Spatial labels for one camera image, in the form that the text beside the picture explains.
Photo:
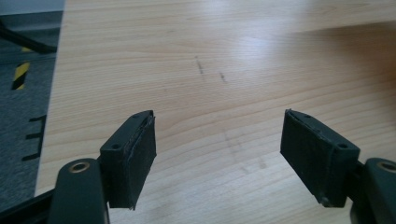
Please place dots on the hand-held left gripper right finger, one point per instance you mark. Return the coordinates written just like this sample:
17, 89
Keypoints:
314, 155

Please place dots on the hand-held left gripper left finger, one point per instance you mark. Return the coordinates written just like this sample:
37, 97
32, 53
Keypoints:
129, 165

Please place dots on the black tape marks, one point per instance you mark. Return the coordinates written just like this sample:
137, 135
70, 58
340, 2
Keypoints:
35, 137

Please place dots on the yellow black striped tape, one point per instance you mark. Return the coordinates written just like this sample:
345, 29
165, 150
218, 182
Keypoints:
20, 75

